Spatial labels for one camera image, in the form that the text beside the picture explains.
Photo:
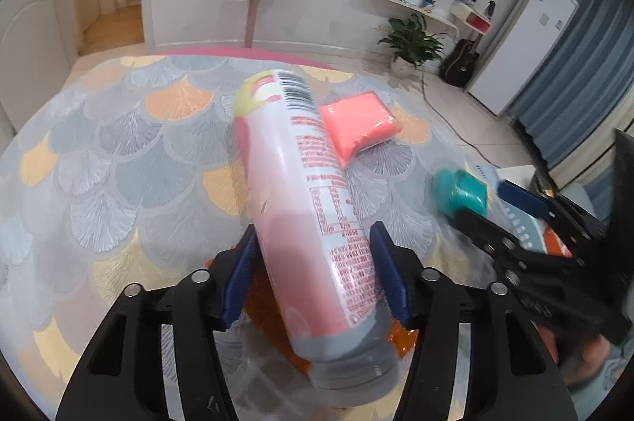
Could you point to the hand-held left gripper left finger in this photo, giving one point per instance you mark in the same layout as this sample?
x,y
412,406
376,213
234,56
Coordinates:
x,y
240,272

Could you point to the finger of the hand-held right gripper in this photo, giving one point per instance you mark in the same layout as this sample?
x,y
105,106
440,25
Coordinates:
x,y
485,238
520,198

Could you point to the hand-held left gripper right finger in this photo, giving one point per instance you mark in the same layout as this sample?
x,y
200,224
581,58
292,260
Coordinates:
x,y
391,272

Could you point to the orange plastic bag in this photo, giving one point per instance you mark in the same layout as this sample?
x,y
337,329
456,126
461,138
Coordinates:
x,y
257,307

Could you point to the teal soft packet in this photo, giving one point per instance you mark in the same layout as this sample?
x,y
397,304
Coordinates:
x,y
458,193

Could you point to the pink yogurt bottle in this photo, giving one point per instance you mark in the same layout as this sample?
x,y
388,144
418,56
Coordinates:
x,y
307,203

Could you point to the person's right hand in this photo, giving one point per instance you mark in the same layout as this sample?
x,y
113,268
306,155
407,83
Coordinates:
x,y
597,354

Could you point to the grey blue sofa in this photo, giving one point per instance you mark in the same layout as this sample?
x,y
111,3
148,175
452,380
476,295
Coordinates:
x,y
589,198

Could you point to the black acoustic guitar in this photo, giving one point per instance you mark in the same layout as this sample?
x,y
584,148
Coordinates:
x,y
458,64

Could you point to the blue curtain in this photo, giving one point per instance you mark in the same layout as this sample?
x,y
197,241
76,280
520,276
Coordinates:
x,y
594,69

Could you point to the pink soft packet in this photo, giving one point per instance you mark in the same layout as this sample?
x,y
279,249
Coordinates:
x,y
356,124

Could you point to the white refrigerator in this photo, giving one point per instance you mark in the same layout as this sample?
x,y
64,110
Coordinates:
x,y
525,40

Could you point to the fan pattern tablecloth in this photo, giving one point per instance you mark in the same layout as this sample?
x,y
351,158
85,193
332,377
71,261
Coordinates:
x,y
124,163

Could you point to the potted green plant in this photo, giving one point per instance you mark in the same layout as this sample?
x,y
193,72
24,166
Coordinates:
x,y
411,40

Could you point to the small pen holder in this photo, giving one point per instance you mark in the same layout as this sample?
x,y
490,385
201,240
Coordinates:
x,y
428,1

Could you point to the white door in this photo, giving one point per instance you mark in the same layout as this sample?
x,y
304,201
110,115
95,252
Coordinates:
x,y
29,30

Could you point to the red white wall box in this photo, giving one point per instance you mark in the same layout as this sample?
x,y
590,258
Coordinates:
x,y
478,22

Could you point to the white low wall shelf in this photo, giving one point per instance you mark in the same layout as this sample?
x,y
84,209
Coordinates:
x,y
416,8

